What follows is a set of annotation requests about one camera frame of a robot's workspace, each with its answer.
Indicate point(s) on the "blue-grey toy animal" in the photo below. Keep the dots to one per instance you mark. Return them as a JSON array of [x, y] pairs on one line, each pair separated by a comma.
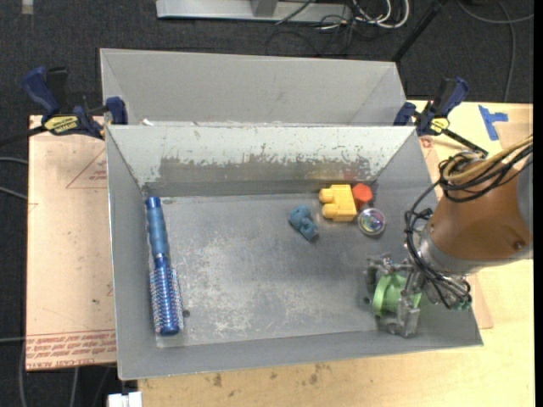
[[303, 223]]

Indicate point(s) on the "orange-red hexagonal block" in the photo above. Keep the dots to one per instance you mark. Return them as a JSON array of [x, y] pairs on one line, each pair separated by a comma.
[[362, 193]]

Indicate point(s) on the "blue round hairbrush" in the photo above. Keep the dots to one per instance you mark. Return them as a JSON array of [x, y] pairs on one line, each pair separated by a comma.
[[163, 278]]

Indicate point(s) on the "yellow toy building block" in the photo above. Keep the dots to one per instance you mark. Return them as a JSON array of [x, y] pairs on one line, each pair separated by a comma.
[[339, 204]]

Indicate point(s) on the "grey metal bin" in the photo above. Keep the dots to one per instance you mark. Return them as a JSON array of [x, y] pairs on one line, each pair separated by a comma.
[[263, 269]]

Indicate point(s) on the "brown cardboard board red print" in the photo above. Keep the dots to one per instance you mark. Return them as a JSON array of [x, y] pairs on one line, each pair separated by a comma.
[[68, 248]]

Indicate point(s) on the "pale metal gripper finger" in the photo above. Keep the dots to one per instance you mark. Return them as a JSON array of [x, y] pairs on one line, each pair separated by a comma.
[[403, 318], [382, 267]]

